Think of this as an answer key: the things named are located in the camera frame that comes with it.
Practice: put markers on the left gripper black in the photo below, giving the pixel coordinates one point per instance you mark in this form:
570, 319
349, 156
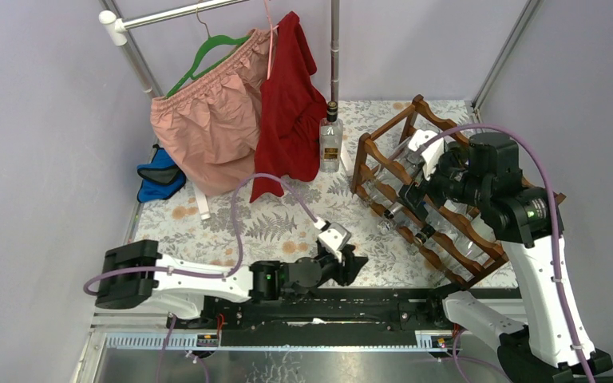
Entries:
346, 275

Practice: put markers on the clear glass wine bottle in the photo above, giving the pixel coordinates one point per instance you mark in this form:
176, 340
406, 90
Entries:
481, 229

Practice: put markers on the pink skirt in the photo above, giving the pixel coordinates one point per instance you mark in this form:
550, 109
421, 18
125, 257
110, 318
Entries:
210, 127

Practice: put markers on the clear square liquor bottle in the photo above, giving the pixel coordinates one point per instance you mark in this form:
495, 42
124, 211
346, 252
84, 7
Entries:
398, 213

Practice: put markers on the floral table mat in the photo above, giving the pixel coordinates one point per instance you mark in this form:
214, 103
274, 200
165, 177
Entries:
277, 228

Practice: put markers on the small clear bottle bluish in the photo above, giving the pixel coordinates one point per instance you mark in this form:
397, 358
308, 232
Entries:
471, 258

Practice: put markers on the wooden wine rack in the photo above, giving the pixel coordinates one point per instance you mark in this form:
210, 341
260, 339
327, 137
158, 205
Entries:
375, 150

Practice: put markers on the white fabric strip by rack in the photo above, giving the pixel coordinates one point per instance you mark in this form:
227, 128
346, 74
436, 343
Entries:
346, 160

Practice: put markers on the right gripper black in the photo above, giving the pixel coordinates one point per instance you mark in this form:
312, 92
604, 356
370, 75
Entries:
449, 159

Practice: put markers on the clear glass flask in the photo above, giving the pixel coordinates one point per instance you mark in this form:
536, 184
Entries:
401, 153

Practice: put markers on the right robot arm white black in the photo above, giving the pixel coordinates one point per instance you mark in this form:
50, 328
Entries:
551, 345

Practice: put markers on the metal clothes rail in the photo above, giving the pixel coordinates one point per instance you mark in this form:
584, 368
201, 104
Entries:
163, 36

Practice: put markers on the small clear glass bottle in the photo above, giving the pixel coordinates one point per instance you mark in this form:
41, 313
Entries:
374, 187

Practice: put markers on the clear bottle black gold cap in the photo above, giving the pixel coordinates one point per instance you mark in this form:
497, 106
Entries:
330, 139

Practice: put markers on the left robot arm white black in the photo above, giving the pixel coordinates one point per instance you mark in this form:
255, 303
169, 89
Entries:
137, 274

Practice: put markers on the red garment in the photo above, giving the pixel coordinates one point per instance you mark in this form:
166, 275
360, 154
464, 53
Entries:
292, 108

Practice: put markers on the pink clothes hanger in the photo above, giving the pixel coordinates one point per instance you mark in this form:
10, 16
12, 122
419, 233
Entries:
272, 27

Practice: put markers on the vertical metal pole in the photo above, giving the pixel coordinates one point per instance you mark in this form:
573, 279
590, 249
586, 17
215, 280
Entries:
334, 49

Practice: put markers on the blue black bag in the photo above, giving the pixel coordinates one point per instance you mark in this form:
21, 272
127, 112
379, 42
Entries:
161, 178

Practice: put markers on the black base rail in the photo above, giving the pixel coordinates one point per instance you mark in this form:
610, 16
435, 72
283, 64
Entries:
330, 317

